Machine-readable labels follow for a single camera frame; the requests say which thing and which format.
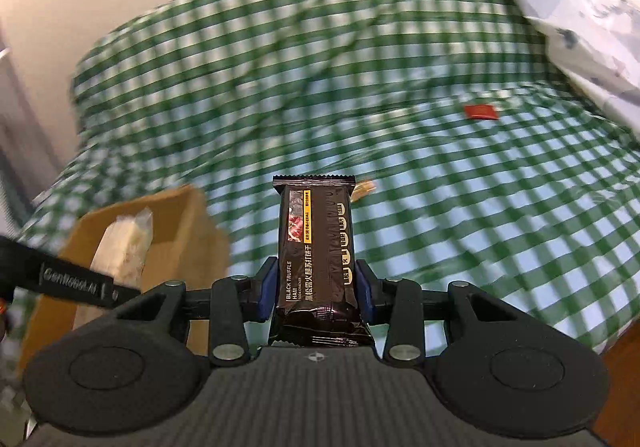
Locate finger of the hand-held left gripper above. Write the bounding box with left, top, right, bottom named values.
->
left=0, top=234, right=143, bottom=309

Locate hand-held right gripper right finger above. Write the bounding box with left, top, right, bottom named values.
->
left=357, top=260, right=526, bottom=363

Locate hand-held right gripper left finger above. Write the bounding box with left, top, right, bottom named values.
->
left=114, top=259, right=278, bottom=368

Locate black cracker snack packet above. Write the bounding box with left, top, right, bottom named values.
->
left=267, top=173, right=373, bottom=348

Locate pale snack bar clear wrapper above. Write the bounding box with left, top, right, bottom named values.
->
left=90, top=207, right=154, bottom=290

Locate brown cardboard box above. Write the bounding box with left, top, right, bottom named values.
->
left=17, top=184, right=232, bottom=378

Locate small gold candy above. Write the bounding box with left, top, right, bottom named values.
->
left=350, top=179, right=377, bottom=202

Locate small red snack packet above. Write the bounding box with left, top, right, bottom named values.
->
left=462, top=103, right=501, bottom=122

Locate green checkered bedsheet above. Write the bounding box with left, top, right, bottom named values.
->
left=0, top=0, right=640, bottom=363

